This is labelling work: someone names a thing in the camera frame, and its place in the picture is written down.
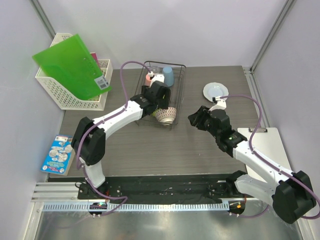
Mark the pink plastic cup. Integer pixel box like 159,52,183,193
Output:
144,73,154,87

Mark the white scalloped plate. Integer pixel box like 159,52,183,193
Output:
202,82,229,103

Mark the lime green plate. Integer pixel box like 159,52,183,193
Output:
152,95,166,117

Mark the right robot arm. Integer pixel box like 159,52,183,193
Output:
188,106,319,224

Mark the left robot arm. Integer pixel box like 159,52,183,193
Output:
71,80,171,200

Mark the blue plastic cup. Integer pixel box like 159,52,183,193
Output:
162,66,175,87

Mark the patterned ceramic bowl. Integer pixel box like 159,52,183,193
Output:
154,107,177,124

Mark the clear glass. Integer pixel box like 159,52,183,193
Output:
148,65,161,74

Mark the white clipboard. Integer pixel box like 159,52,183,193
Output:
252,127,291,170

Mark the white file organizer basket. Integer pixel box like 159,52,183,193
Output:
35,33,113,111

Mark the green plastic file folder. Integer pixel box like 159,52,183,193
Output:
32,34,112,101

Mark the blue booklet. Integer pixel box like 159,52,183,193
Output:
40,135,75,176

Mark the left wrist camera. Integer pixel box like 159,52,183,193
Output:
148,72,165,86

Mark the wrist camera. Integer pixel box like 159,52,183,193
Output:
208,96,227,112
148,72,165,86

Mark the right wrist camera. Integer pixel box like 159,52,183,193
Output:
208,96,227,112

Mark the wire dish rack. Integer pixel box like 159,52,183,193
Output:
135,60,187,129

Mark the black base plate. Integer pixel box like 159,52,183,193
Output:
77,172,256,204

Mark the white cable duct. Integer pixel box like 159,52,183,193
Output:
42,201,230,212

